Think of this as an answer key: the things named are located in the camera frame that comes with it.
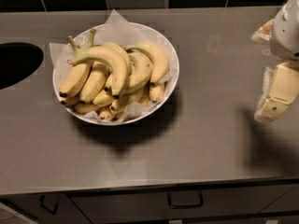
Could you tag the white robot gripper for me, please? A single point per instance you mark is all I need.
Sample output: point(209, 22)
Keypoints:
point(287, 32)

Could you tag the curved yellow banana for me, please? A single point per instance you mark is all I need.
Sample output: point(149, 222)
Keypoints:
point(112, 56)
point(158, 57)

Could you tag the short right lower banana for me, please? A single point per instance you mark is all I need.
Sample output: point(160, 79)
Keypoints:
point(156, 92)

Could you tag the middle right yellow banana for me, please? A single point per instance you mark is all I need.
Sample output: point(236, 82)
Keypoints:
point(140, 68)

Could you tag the lower middle yellow banana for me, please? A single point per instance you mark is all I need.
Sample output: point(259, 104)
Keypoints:
point(120, 104)

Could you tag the white bowl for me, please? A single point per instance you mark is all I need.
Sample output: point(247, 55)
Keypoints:
point(170, 52)

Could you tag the lower centre yellow banana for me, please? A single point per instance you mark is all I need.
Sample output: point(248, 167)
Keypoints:
point(103, 98)

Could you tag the bottom small yellow banana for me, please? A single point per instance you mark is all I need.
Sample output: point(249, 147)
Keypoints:
point(106, 114)

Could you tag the left yellow banana green stem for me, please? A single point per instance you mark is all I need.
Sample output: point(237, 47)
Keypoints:
point(78, 74)

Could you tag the bottom left yellow banana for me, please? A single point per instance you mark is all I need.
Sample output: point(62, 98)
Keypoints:
point(83, 109)

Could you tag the small leftmost lower banana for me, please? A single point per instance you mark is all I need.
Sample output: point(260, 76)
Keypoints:
point(69, 101)

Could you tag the white paper liner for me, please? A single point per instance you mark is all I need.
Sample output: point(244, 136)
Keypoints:
point(116, 27)

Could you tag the dark round sink opening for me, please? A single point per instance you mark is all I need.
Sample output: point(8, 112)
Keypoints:
point(18, 60)

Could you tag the centre drawer with handle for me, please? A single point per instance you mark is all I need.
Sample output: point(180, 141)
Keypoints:
point(164, 205)

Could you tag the drawer with handle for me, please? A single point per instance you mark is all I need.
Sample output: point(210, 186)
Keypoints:
point(164, 205)
point(47, 208)

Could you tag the left drawer with handle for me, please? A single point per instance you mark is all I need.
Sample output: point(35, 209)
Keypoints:
point(47, 208)

